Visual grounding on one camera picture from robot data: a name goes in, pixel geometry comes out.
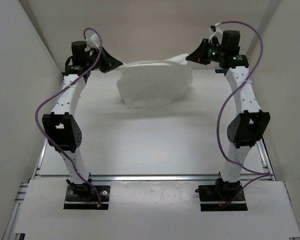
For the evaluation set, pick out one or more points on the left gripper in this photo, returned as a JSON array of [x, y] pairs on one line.
[[108, 63]]

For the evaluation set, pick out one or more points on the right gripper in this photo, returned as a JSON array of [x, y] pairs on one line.
[[200, 55]]

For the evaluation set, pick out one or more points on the white skirt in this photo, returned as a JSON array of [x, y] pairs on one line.
[[152, 83]]

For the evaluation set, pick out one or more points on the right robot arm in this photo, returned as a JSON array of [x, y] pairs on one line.
[[250, 121]]

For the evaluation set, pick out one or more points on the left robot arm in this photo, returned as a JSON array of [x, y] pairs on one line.
[[60, 124]]

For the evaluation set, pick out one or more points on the right blue corner label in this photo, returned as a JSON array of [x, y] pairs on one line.
[[219, 71]]

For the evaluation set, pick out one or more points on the aluminium frame rail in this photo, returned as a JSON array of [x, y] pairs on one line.
[[170, 177]]

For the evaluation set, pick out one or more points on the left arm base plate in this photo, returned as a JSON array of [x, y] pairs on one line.
[[83, 197]]

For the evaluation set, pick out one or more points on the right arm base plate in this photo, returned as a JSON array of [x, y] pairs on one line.
[[215, 198]]

